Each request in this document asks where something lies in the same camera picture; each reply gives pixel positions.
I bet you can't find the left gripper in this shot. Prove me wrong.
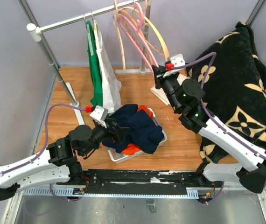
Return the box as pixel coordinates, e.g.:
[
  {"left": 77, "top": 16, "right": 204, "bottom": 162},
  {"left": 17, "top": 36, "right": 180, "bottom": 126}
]
[{"left": 82, "top": 118, "right": 130, "bottom": 156}]

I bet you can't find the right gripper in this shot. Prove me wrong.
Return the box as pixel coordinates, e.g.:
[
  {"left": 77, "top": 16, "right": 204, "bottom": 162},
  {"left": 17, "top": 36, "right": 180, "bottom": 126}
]
[{"left": 152, "top": 64, "right": 181, "bottom": 112}]

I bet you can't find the orange t shirt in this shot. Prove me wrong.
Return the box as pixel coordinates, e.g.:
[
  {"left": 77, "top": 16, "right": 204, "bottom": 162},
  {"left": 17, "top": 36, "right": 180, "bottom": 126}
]
[{"left": 122, "top": 105, "right": 154, "bottom": 155}]

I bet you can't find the navy t shirt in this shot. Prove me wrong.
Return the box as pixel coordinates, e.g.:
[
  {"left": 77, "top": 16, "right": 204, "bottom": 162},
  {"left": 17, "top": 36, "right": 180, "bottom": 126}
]
[{"left": 102, "top": 104, "right": 164, "bottom": 154}]

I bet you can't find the white and navy shirt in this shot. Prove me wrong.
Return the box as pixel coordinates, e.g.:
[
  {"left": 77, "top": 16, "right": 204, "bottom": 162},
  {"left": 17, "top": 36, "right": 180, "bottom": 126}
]
[{"left": 93, "top": 21, "right": 122, "bottom": 114}]

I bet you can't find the pink hanger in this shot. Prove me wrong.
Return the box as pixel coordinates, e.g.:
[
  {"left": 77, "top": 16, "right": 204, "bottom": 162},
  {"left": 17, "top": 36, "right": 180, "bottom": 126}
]
[{"left": 118, "top": 1, "right": 158, "bottom": 73}]

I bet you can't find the beige hanger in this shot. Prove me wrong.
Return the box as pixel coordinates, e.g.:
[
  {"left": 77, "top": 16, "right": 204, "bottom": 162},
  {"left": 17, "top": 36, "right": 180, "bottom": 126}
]
[{"left": 113, "top": 0, "right": 126, "bottom": 75}]

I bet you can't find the cream hanger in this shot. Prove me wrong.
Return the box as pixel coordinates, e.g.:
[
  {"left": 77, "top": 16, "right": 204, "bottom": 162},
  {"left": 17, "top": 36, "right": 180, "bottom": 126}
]
[{"left": 143, "top": 0, "right": 169, "bottom": 61}]

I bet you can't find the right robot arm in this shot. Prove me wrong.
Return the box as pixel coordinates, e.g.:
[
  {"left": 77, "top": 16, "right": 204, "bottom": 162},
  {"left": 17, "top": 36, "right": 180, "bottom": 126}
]
[{"left": 152, "top": 65, "right": 266, "bottom": 194}]

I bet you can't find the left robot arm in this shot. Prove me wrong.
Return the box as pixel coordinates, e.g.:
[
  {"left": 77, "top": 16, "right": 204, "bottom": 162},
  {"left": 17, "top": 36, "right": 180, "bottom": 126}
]
[{"left": 0, "top": 119, "right": 130, "bottom": 201}]

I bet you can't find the green t shirt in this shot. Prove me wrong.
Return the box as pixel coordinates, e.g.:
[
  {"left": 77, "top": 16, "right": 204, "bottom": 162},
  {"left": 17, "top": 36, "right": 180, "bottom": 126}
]
[{"left": 88, "top": 32, "right": 103, "bottom": 106}]

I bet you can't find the green hanger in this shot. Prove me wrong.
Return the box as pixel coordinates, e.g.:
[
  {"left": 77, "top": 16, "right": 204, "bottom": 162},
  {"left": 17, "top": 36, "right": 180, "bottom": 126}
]
[{"left": 86, "top": 21, "right": 96, "bottom": 56}]

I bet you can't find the folded white cloth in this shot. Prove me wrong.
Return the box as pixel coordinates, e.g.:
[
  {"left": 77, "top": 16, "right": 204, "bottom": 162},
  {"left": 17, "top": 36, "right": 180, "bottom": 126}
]
[{"left": 150, "top": 69, "right": 188, "bottom": 105}]

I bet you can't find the white plastic basket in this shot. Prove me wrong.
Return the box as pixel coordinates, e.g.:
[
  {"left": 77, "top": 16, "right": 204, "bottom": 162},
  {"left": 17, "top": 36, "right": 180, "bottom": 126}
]
[{"left": 107, "top": 108, "right": 168, "bottom": 163}]

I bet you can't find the black floral blanket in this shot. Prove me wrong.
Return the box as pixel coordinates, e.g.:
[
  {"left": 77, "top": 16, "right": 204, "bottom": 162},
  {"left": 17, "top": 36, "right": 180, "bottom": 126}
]
[{"left": 184, "top": 21, "right": 266, "bottom": 164}]

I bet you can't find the metal clothes rack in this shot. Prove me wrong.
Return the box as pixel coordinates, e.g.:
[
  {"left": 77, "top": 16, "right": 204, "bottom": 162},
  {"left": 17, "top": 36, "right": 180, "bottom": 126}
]
[{"left": 26, "top": 0, "right": 157, "bottom": 126}]

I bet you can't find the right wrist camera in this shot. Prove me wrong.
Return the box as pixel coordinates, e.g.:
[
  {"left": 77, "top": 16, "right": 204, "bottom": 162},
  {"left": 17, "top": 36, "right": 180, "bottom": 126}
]
[{"left": 163, "top": 54, "right": 186, "bottom": 78}]

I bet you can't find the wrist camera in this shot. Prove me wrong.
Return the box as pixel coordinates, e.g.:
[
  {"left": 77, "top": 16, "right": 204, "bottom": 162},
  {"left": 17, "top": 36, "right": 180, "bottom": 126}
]
[
  {"left": 85, "top": 105, "right": 108, "bottom": 128},
  {"left": 163, "top": 54, "right": 186, "bottom": 78}
]

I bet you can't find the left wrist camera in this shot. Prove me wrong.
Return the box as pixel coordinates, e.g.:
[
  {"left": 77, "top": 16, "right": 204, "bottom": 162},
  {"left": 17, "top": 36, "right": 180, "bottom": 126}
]
[{"left": 85, "top": 105, "right": 108, "bottom": 128}]

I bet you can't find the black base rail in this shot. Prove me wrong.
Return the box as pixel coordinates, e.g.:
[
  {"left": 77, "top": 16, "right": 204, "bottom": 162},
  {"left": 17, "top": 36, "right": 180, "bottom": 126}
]
[{"left": 56, "top": 168, "right": 224, "bottom": 196}]

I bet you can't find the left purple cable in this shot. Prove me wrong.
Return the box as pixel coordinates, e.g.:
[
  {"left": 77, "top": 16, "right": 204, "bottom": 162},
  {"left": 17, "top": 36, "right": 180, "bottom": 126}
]
[{"left": 0, "top": 104, "right": 87, "bottom": 203}]

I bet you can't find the purple cable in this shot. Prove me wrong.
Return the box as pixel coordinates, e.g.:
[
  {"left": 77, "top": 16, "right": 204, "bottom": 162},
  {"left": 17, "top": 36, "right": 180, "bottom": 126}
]
[
  {"left": 177, "top": 51, "right": 266, "bottom": 203},
  {"left": 0, "top": 104, "right": 87, "bottom": 203}
]

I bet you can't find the aluminium frame post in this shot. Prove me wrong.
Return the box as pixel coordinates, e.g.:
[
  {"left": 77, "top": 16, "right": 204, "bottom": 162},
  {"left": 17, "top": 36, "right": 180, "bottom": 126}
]
[{"left": 245, "top": 0, "right": 266, "bottom": 26}]

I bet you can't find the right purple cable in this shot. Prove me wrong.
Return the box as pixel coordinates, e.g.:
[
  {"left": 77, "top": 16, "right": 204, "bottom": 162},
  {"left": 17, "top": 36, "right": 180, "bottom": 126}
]
[{"left": 177, "top": 51, "right": 266, "bottom": 203}]

